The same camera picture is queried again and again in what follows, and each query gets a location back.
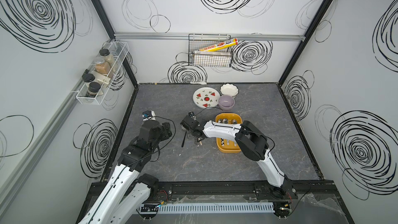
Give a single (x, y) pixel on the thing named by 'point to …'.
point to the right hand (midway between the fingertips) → (192, 131)
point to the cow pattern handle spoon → (222, 142)
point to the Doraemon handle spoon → (226, 121)
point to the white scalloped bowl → (229, 89)
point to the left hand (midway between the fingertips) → (164, 125)
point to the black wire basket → (220, 57)
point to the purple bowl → (226, 102)
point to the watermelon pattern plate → (206, 97)
